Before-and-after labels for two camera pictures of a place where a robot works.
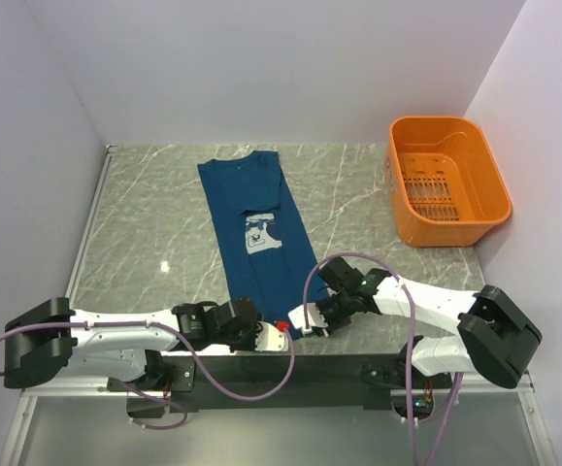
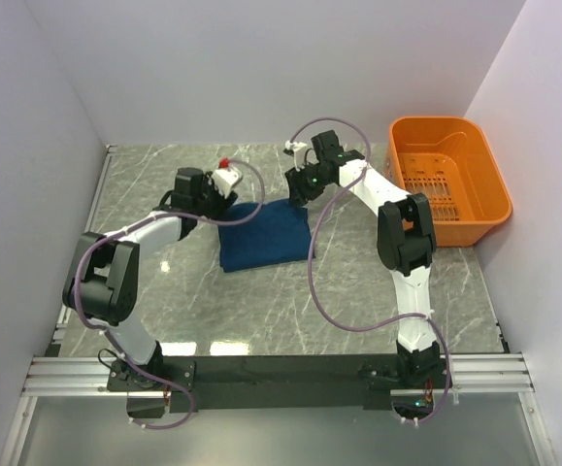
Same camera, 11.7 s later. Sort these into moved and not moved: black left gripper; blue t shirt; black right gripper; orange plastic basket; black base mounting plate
Moved: blue t shirt; black left gripper; black right gripper
Not moved: black base mounting plate; orange plastic basket
